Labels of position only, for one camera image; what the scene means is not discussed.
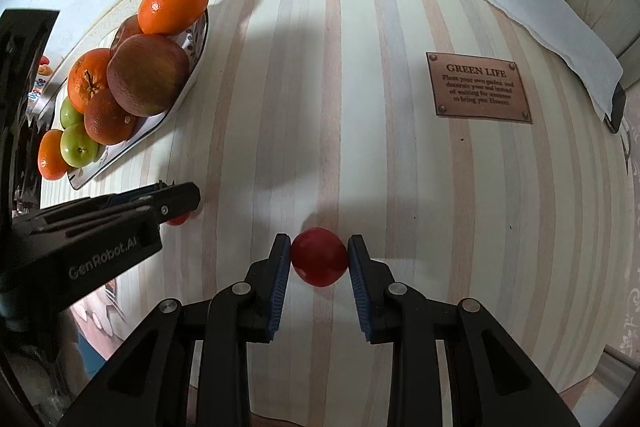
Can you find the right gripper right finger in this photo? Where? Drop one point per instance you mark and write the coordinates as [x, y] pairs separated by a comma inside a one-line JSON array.
[[393, 312]]

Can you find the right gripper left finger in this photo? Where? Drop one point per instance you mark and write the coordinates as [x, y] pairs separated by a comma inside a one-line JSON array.
[[248, 311]]

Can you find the shaded orange tangerine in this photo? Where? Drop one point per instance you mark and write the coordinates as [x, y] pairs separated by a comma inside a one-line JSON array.
[[51, 163]]

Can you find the red cherry tomato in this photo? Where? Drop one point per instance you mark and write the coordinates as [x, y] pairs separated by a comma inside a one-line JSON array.
[[319, 257]]

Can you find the larger green apple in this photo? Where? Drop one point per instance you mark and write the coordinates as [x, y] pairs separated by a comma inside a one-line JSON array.
[[77, 148]]

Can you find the cherry tomato with stem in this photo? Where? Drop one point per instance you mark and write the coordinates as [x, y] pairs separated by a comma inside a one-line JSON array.
[[175, 218]]

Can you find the smaller green apple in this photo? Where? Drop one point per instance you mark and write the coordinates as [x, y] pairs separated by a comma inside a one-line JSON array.
[[69, 115]]

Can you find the large orange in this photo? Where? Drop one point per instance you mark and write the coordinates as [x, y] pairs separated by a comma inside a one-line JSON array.
[[106, 122]]

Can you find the dark orange tangerine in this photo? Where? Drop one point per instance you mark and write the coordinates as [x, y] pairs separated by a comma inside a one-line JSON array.
[[87, 77]]

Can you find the yellowish red apple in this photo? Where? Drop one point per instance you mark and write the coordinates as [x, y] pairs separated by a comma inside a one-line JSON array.
[[147, 73]]

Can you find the bright orange tangerine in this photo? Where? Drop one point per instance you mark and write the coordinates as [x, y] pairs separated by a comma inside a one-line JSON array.
[[169, 17]]

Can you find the large red apple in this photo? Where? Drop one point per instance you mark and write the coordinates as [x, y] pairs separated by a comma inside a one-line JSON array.
[[128, 28]]

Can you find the striped cat table mat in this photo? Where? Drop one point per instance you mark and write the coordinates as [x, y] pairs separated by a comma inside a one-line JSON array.
[[465, 153]]

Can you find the white folded paper towel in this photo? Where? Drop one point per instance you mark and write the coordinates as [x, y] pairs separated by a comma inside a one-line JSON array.
[[556, 27]]

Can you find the colourful wall stickers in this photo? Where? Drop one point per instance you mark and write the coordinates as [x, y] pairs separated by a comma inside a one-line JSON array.
[[44, 72]]

